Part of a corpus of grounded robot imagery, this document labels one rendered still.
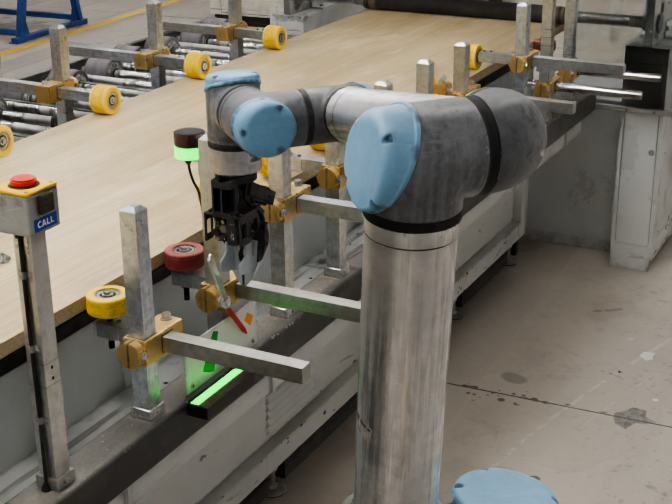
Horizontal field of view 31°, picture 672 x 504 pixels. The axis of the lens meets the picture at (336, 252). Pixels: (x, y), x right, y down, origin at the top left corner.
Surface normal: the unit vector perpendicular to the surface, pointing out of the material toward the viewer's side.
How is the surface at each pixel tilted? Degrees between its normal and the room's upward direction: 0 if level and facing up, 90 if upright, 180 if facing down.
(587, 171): 90
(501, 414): 0
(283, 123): 90
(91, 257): 0
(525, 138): 71
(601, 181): 90
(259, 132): 90
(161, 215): 0
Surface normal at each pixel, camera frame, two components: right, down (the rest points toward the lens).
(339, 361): 0.87, 0.18
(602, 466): -0.01, -0.93
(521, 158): 0.65, 0.33
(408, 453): 0.12, 0.44
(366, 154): -0.91, 0.03
